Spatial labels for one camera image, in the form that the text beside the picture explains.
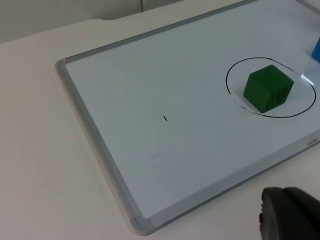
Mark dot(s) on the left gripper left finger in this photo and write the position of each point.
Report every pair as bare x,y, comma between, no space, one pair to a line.
273,215

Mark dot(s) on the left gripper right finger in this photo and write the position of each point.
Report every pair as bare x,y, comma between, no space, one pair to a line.
303,215

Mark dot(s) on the green cube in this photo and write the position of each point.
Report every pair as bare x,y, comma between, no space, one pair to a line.
265,87

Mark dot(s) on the grey-framed whiteboard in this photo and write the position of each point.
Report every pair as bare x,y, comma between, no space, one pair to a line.
160,105

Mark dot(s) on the blue cube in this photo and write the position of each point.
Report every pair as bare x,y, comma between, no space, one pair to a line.
316,51

